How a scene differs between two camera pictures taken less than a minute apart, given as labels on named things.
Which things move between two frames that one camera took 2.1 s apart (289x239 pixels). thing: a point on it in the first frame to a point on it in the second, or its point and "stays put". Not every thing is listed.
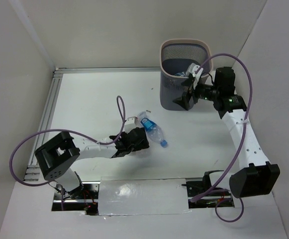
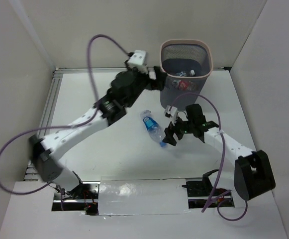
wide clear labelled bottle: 182,73 stays put
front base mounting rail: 87,198 stays put
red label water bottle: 142,154 to 183,85
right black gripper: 184,100 to 170,131
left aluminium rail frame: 33,171 stays put
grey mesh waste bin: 176,55 stays put
